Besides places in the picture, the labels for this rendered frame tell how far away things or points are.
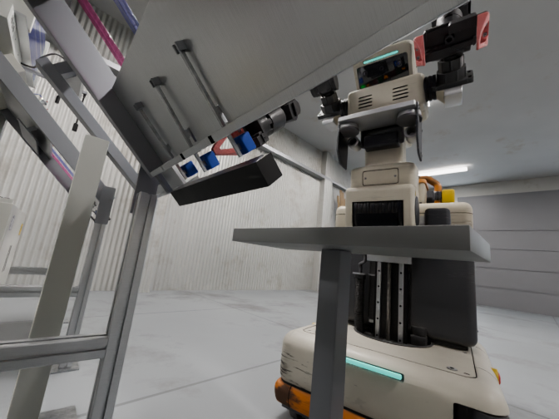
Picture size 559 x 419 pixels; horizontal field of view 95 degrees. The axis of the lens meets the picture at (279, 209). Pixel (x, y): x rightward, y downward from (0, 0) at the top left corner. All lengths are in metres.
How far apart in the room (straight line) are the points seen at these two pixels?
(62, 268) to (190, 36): 0.69
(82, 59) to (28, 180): 2.67
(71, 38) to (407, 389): 1.12
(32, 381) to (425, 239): 0.95
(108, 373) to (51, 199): 2.72
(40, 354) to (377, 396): 0.78
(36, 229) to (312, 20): 3.17
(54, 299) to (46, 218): 2.42
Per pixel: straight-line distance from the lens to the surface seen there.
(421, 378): 0.87
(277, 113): 0.62
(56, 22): 0.76
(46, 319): 0.93
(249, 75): 0.36
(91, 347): 0.71
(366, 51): 0.24
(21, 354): 0.69
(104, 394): 0.74
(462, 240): 0.47
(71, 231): 0.91
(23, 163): 3.36
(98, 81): 0.72
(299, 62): 0.32
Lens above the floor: 0.52
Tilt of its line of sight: 11 degrees up
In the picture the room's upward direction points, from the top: 6 degrees clockwise
